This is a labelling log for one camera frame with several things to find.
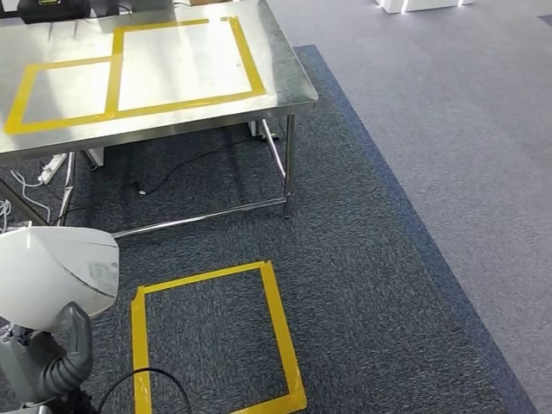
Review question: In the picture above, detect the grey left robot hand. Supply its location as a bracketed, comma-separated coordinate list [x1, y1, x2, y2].
[0, 301, 94, 404]

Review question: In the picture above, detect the white plastic mirror cover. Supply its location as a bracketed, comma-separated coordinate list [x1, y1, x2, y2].
[0, 226, 120, 334]

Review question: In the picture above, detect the yellow tape on workbench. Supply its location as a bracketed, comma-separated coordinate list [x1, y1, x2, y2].
[3, 16, 267, 136]

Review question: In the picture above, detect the stainless steel workbench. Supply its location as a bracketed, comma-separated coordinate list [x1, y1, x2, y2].
[0, 0, 319, 240]

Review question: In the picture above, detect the white power strip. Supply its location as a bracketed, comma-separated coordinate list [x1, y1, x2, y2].
[38, 153, 68, 185]

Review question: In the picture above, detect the yellow floor tape square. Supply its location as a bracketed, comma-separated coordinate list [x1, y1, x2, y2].
[130, 260, 308, 414]

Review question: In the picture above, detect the black carry bag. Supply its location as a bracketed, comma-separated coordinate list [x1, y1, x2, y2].
[17, 0, 91, 25]

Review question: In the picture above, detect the white lit plinth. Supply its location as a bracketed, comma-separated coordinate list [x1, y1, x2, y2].
[375, 0, 473, 14]

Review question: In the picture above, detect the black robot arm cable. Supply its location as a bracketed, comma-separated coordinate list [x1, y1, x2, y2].
[95, 367, 193, 414]

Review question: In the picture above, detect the black floor cable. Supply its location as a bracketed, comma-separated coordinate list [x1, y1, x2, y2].
[129, 134, 260, 197]

